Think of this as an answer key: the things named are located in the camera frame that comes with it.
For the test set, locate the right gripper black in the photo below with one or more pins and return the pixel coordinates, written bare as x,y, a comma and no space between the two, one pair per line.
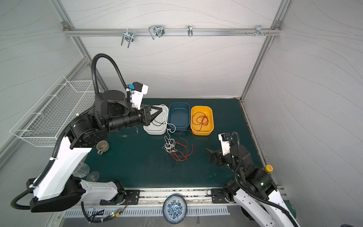
218,158

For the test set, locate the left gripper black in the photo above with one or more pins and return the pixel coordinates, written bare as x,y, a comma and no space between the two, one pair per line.
144,112

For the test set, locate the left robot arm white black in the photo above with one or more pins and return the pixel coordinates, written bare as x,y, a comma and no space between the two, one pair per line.
57,189

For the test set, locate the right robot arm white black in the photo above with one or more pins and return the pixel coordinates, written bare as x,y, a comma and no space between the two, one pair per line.
252,188

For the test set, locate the white plastic bin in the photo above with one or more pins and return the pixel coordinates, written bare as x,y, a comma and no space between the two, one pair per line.
163,118

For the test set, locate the blue plastic bin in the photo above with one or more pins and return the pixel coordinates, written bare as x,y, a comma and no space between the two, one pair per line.
179,117

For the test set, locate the yellow plastic bin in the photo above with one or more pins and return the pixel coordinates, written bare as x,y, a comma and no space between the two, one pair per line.
202,121

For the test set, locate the bottle with yellow cap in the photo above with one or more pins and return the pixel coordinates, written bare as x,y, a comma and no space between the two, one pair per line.
269,169

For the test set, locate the olive green mug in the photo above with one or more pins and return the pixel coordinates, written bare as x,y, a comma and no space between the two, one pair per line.
102,147

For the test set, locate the blue white patterned plate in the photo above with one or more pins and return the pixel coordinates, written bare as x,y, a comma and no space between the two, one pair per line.
175,209

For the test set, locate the metal hook clamp left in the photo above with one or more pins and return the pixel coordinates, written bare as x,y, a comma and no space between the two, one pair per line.
128,38

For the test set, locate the metal hook clamp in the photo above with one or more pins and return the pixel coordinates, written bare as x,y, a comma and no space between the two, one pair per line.
128,38
156,31

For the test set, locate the metal hook clamp middle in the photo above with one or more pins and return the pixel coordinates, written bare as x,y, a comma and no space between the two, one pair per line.
156,31

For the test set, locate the jar with green lid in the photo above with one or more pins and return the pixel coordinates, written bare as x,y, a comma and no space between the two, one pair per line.
291,208

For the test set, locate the clear plastic cup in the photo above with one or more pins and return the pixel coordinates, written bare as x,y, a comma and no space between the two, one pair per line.
81,171

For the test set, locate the metal hook small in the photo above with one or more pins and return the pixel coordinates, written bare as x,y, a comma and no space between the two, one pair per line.
190,30

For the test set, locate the aluminium crossbar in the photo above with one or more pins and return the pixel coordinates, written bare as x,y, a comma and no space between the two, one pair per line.
169,32

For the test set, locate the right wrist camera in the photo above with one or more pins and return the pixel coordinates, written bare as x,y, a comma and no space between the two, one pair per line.
225,144

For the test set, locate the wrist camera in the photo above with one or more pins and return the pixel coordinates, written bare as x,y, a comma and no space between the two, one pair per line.
225,144
137,91

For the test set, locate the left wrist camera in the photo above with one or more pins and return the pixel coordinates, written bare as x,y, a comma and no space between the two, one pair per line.
137,91

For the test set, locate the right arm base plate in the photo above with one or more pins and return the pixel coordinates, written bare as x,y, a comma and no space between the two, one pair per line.
217,196

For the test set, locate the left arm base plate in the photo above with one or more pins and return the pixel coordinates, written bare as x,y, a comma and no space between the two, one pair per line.
130,197

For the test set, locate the white wire basket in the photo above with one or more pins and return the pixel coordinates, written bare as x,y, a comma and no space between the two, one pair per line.
44,121

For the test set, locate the metal bracket right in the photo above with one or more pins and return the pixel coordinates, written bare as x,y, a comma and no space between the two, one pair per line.
258,32

